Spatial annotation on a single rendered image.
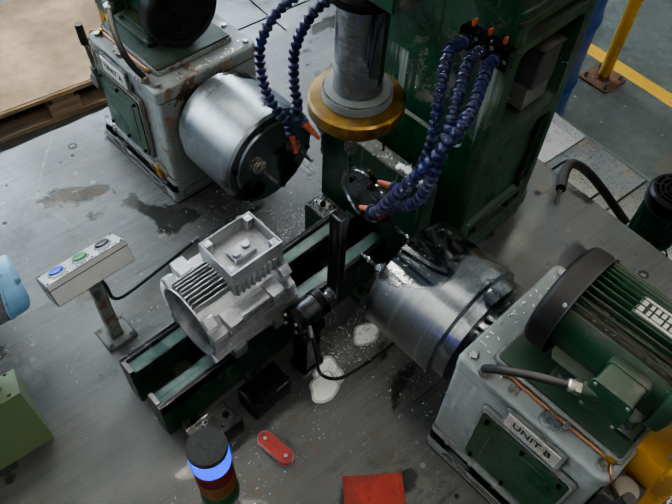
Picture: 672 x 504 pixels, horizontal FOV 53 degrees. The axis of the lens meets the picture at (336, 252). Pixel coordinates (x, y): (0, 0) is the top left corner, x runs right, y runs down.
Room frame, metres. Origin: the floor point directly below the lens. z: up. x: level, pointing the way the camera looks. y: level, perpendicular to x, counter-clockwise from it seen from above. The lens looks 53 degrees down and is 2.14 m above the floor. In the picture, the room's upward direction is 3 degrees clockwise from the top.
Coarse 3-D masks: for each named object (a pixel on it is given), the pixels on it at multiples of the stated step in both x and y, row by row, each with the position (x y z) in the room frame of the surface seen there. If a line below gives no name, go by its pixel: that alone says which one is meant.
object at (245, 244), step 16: (240, 224) 0.82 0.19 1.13; (256, 224) 0.82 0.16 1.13; (208, 240) 0.76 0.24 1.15; (224, 240) 0.79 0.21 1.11; (240, 240) 0.79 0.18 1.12; (256, 240) 0.79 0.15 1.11; (208, 256) 0.73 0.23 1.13; (224, 256) 0.75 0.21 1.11; (240, 256) 0.74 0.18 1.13; (256, 256) 0.75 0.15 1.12; (272, 256) 0.75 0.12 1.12; (224, 272) 0.70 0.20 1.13; (240, 272) 0.70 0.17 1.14; (256, 272) 0.72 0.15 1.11; (240, 288) 0.69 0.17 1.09
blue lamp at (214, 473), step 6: (228, 444) 0.35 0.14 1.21; (228, 450) 0.34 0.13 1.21; (228, 456) 0.34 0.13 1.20; (222, 462) 0.33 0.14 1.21; (228, 462) 0.33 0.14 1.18; (192, 468) 0.32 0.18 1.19; (198, 468) 0.31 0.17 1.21; (216, 468) 0.32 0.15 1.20; (222, 468) 0.32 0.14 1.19; (228, 468) 0.33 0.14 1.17; (198, 474) 0.32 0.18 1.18; (204, 474) 0.31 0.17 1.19; (210, 474) 0.31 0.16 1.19; (216, 474) 0.32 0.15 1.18; (222, 474) 0.32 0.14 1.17; (210, 480) 0.31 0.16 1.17
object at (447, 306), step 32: (448, 224) 0.85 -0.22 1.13; (416, 256) 0.74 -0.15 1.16; (448, 256) 0.74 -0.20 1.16; (480, 256) 0.76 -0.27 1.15; (384, 288) 0.70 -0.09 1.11; (416, 288) 0.69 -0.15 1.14; (448, 288) 0.68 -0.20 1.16; (480, 288) 0.68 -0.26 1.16; (512, 288) 0.70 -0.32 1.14; (384, 320) 0.67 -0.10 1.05; (416, 320) 0.64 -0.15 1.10; (448, 320) 0.62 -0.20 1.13; (480, 320) 0.63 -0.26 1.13; (416, 352) 0.61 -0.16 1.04; (448, 352) 0.59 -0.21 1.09
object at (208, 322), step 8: (280, 264) 0.76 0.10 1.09; (288, 264) 0.76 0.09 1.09; (280, 272) 0.74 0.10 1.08; (288, 272) 0.75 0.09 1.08; (160, 280) 0.71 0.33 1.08; (168, 280) 0.70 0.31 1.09; (176, 320) 0.70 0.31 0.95; (200, 320) 0.62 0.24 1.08; (208, 320) 0.62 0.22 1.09; (208, 328) 0.61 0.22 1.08; (216, 360) 0.61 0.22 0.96
